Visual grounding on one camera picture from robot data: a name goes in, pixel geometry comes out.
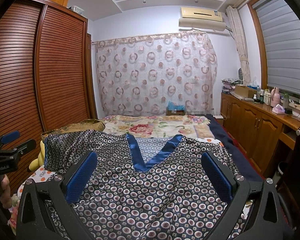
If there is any navy circle-patterned garment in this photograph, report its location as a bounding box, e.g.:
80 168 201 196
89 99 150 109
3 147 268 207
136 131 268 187
44 130 239 239

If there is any person's left hand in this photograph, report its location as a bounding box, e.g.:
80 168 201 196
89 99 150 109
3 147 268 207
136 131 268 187
0 174 12 209

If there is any orange-print white bedsheet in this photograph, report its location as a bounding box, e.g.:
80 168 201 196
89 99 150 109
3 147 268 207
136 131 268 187
7 166 58 235

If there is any navy blue blanket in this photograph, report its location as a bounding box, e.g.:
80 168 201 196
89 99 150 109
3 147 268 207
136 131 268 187
205 114 263 181

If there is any olive gold folded cloth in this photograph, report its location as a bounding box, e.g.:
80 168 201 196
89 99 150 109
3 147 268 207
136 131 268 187
41 119 106 141

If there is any brown louvered wardrobe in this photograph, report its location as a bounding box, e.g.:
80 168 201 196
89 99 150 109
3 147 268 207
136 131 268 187
0 0 97 143

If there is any wooden sideboard cabinet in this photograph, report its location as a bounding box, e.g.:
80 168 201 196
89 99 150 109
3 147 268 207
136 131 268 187
220 93 300 177

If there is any floral quilt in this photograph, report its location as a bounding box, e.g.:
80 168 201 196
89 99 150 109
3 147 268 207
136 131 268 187
101 115 215 139

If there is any pink thermos jug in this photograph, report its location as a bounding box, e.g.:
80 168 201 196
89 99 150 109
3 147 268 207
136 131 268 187
270 87 281 107

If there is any blue-topped box behind bed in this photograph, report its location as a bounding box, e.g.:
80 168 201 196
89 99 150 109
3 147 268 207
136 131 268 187
166 101 186 116

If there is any cardboard box on sideboard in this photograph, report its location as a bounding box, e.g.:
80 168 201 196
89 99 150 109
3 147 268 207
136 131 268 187
234 85 257 99

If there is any sheer circle-patterned curtain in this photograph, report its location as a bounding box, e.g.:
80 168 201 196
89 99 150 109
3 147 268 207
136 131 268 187
95 32 218 116

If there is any grey window blind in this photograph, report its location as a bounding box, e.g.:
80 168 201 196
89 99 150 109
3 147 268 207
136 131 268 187
251 0 300 95

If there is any beige tied side curtain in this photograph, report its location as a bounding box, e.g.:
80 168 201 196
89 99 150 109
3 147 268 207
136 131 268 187
226 5 251 86

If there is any cream wall air conditioner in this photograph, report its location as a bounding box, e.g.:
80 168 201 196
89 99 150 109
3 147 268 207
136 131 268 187
179 7 226 31

